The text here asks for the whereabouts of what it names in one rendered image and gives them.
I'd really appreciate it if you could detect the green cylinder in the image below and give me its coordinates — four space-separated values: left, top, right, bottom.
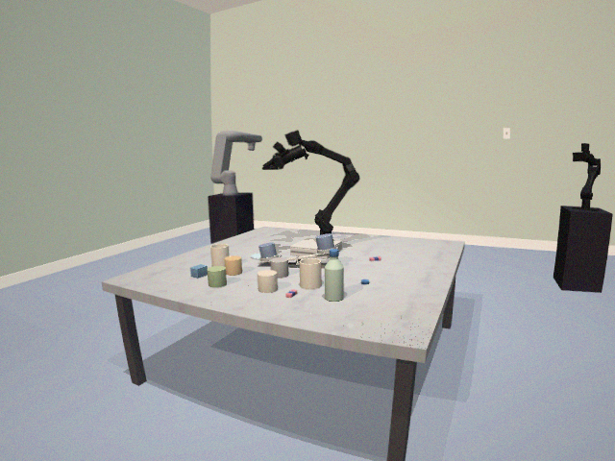
208 266 227 287

